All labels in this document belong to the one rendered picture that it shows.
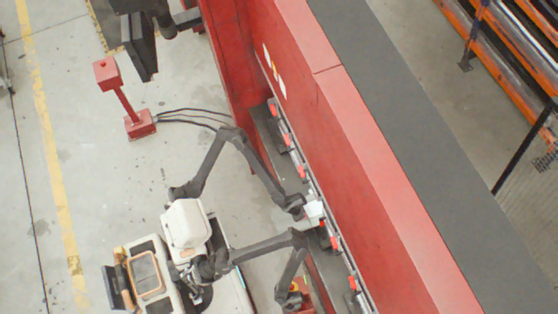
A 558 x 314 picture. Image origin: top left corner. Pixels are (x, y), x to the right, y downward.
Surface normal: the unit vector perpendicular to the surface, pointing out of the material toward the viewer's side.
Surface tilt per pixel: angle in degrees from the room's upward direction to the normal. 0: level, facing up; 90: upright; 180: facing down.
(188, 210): 42
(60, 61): 0
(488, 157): 0
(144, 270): 0
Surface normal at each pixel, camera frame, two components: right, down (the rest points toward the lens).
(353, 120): -0.09, -0.47
